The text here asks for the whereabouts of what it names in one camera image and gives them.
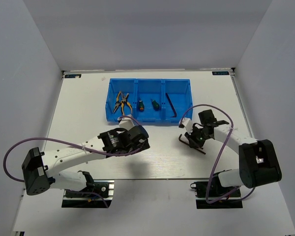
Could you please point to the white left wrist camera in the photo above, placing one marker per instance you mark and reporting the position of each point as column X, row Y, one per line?
column 125, row 123

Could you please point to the thick long brown hex key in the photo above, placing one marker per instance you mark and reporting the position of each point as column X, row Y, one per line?
column 172, row 106

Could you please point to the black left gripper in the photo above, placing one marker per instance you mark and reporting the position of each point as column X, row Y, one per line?
column 144, row 145

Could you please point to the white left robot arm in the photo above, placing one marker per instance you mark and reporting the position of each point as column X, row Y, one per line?
column 45, row 170

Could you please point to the green Phillips stubby screwdriver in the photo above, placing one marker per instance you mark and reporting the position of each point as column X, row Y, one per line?
column 140, row 105

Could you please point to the green flathead stubby screwdriver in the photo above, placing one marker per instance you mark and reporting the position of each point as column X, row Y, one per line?
column 155, row 105

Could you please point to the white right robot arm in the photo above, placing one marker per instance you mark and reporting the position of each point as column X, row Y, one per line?
column 258, row 163

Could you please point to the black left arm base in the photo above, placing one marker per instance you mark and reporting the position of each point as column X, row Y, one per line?
column 98, row 195

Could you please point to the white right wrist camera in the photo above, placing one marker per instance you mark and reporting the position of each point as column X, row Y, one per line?
column 187, row 124

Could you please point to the short brown hex key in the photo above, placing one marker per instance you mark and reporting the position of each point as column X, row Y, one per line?
column 183, row 141

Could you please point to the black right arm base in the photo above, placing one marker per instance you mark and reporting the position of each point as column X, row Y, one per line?
column 231, row 201

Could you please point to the long-nose yellow black pliers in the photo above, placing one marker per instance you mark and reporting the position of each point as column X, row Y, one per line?
column 124, row 101

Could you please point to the small yellow black pliers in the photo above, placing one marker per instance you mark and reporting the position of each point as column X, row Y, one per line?
column 119, row 98

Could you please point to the blue three-compartment bin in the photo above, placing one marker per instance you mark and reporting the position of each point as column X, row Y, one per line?
column 179, row 91

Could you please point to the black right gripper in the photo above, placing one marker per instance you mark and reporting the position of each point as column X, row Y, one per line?
column 191, row 139

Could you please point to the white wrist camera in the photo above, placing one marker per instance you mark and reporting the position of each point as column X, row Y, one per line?
column 187, row 124
column 125, row 123

